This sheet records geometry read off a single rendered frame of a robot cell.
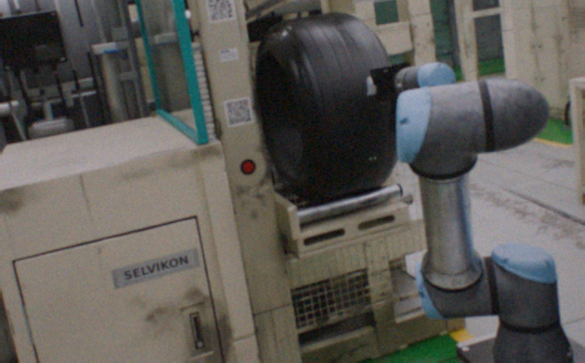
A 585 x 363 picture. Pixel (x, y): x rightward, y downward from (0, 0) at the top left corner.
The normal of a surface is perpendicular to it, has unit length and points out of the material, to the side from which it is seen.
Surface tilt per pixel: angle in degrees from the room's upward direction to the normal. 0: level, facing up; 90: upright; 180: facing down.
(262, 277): 90
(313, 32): 32
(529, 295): 90
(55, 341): 90
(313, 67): 57
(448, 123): 82
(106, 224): 90
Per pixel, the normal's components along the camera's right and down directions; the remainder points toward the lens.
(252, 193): 0.32, 0.13
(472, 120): -0.18, 0.07
